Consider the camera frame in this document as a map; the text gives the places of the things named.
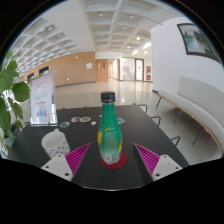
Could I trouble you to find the black metal chairs group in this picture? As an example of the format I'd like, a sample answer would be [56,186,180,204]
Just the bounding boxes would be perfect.
[133,102,182,148]

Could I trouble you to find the framed landscape painting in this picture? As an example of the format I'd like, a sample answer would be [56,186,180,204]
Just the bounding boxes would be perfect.
[176,22,223,64]

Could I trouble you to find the green plastic drink bottle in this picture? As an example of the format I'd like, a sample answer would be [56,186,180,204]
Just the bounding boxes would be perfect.
[97,91,124,165]

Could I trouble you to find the flat round red coaster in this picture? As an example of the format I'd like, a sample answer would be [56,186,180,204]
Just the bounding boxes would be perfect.
[99,150,128,170]

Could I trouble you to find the long white bench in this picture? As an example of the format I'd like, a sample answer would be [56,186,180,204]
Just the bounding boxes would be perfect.
[152,76,224,156]

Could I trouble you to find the clear acrylic sign stand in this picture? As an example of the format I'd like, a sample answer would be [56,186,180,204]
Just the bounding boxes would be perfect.
[29,70,58,128]

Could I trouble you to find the green leafy potted plant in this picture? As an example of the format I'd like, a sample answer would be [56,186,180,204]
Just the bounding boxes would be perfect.
[0,49,31,158]

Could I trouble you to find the white dotted mug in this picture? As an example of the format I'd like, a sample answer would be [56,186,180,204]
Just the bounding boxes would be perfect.
[40,128,71,159]

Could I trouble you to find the glass double door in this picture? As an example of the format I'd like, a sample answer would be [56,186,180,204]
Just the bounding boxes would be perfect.
[119,57,145,82]

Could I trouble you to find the recessed ceiling lights group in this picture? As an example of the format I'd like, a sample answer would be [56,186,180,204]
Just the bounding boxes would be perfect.
[39,12,149,56]

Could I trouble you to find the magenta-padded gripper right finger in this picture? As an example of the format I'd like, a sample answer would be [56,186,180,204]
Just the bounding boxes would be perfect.
[132,143,183,186]

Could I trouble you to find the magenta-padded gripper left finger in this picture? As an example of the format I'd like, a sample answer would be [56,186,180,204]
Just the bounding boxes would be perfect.
[40,142,92,183]

